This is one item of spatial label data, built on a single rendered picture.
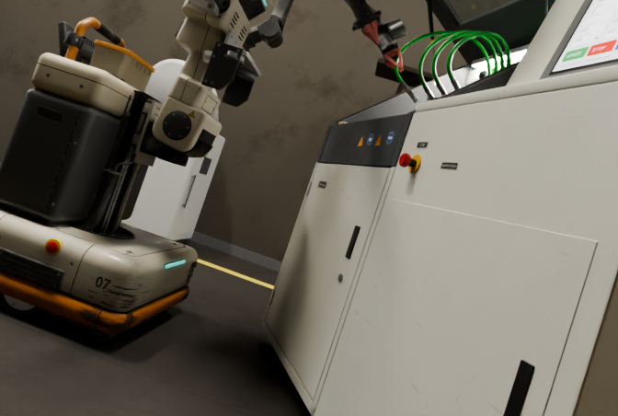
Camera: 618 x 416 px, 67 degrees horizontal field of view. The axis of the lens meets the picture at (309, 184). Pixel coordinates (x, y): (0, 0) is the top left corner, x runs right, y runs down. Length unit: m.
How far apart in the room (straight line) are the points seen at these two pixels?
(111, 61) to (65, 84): 0.22
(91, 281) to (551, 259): 1.25
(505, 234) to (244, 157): 3.20
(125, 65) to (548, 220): 1.46
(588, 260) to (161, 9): 4.10
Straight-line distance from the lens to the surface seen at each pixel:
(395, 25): 1.99
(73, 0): 4.88
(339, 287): 1.40
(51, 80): 1.74
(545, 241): 0.83
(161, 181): 3.25
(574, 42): 1.43
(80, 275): 1.59
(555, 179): 0.86
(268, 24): 2.01
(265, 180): 3.87
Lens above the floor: 0.62
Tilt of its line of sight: 2 degrees up
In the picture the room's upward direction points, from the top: 19 degrees clockwise
